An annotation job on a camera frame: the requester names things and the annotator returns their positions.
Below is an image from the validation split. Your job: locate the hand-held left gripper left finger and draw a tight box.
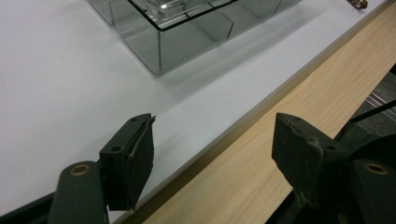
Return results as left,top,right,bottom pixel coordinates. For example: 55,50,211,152
99,113,156,212

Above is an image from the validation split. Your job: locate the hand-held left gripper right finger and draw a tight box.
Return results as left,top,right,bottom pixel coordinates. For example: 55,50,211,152
271,112,351,208

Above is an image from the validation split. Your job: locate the smoky transparent organizer box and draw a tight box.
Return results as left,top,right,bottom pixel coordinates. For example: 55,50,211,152
87,0,304,76

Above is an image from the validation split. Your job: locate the brown cord necklace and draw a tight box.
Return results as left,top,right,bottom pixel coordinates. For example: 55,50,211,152
346,0,369,10

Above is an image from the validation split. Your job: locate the black cable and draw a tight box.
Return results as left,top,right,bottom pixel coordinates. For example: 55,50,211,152
350,99,396,123

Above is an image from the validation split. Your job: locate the metal floor rail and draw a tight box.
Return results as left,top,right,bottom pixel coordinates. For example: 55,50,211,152
365,92,396,123

